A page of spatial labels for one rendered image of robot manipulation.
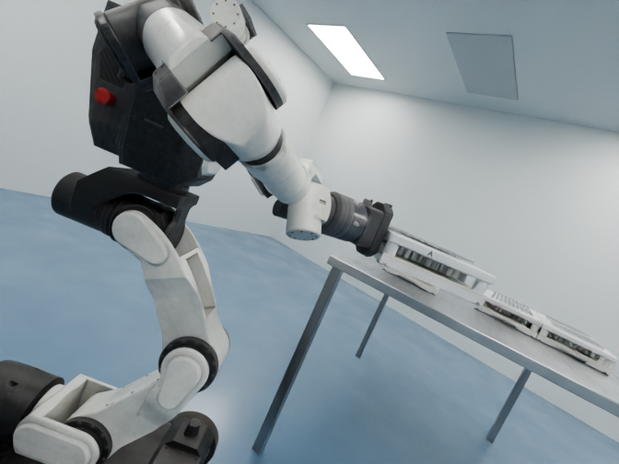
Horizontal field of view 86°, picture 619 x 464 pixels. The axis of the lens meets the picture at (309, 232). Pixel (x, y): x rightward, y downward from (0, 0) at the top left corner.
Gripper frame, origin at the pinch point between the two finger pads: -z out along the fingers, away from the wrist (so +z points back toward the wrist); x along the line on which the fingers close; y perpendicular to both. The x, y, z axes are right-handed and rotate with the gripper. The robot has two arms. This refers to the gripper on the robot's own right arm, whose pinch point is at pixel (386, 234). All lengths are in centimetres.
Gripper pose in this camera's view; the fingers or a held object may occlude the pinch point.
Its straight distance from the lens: 77.7
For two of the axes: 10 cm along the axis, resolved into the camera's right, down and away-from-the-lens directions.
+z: -7.9, -2.4, -5.6
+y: 4.8, 3.0, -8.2
